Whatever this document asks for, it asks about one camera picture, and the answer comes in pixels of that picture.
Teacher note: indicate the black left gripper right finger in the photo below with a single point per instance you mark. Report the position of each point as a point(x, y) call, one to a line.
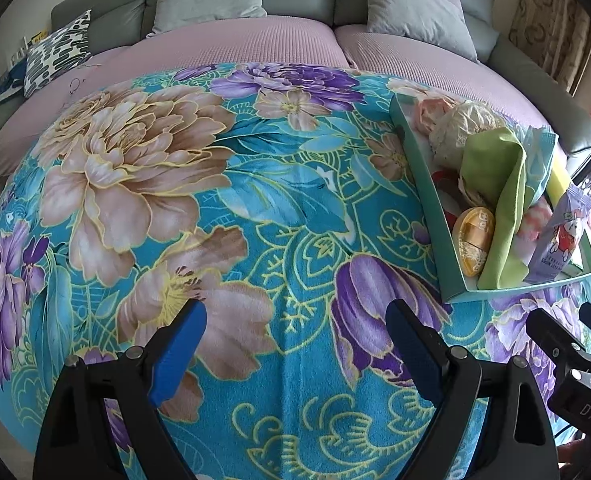
point(515, 442)

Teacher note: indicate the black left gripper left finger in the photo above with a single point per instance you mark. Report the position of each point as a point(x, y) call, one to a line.
point(75, 441)

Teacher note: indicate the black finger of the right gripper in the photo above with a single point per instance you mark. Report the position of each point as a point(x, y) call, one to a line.
point(550, 336)

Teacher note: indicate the pink white striped cloth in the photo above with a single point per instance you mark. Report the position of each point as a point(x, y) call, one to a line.
point(534, 221)

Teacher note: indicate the beige lace scrunchie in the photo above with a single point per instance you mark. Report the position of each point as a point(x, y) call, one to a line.
point(449, 137)

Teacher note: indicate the pink fuzzy scrunchie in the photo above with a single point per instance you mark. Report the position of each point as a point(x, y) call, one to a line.
point(428, 112)

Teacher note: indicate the red tape roll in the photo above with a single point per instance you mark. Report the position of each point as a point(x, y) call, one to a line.
point(446, 183)

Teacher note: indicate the purple snack packet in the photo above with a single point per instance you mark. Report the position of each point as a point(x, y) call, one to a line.
point(561, 236)

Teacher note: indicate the yellow round tin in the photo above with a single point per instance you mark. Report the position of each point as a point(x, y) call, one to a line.
point(472, 236)

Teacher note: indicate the yellow sponge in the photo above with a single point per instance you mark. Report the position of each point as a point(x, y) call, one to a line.
point(559, 179)

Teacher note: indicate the teal white storage tray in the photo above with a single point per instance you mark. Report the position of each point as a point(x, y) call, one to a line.
point(454, 286)

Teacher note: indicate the green cloth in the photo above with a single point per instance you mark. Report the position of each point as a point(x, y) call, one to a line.
point(494, 167)

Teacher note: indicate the light blue cloth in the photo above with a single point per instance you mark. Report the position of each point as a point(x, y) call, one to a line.
point(539, 145)

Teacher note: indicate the floral teal blanket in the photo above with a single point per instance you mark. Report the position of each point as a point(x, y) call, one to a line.
point(280, 197)

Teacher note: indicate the beige patterned curtain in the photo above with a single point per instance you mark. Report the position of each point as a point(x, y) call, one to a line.
point(556, 35)

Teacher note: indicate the blue white cushion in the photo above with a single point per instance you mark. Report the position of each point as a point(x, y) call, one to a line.
point(12, 81)

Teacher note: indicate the grey pink right cushion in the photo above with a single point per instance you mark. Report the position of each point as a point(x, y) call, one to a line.
point(440, 23)

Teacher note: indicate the black white patterned cushion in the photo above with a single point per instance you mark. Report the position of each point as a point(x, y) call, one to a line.
point(58, 53)

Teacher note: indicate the grey sofa pink cover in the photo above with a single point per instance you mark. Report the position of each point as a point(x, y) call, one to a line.
point(324, 32)

